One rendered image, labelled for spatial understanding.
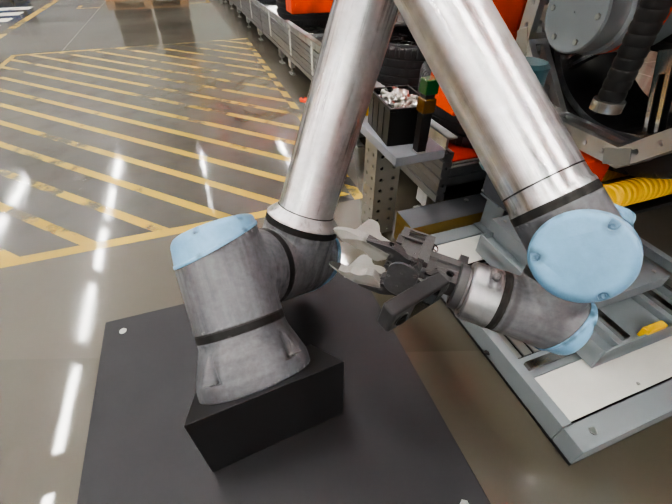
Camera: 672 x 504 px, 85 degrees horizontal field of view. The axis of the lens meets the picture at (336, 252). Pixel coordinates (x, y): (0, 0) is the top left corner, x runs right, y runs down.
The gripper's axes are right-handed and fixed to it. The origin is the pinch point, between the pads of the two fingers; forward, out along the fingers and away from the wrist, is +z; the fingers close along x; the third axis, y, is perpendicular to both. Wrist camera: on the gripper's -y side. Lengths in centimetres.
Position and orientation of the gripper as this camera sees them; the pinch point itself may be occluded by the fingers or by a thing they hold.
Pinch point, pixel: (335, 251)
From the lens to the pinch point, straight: 58.0
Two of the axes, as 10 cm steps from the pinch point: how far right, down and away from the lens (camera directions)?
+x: 0.9, -6.7, -7.3
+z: -9.2, -3.4, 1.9
